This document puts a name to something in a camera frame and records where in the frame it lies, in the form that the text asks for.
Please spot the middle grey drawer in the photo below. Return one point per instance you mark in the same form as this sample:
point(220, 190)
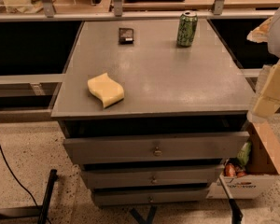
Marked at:
point(151, 177)

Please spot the yellow wavy sponge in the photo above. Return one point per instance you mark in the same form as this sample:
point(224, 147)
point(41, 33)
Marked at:
point(107, 90)

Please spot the grey drawer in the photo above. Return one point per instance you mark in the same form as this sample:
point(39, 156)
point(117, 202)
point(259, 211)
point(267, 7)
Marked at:
point(149, 196)
point(151, 177)
point(163, 147)

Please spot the top grey drawer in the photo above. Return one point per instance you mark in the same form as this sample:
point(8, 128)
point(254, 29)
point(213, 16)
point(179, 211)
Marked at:
point(163, 147)

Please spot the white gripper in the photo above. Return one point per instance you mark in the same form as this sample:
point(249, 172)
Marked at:
point(269, 99)

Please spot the bottom grey drawer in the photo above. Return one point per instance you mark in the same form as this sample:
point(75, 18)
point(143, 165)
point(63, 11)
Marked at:
point(149, 196)

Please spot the black stand leg right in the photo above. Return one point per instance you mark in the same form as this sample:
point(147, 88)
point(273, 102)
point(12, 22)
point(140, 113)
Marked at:
point(236, 213)

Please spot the red snack packet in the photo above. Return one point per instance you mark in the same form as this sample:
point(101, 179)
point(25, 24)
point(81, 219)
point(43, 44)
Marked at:
point(232, 170)

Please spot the grey drawer cabinet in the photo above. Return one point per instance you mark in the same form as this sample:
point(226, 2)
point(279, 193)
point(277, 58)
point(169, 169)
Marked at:
point(167, 89)

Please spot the green soda can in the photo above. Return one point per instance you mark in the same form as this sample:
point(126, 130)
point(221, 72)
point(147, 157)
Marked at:
point(186, 28)

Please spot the small black packet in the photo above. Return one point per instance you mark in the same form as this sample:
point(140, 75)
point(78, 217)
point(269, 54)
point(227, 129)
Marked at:
point(125, 35)

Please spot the cardboard box with snacks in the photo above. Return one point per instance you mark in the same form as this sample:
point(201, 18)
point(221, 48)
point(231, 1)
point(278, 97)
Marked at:
point(263, 167)

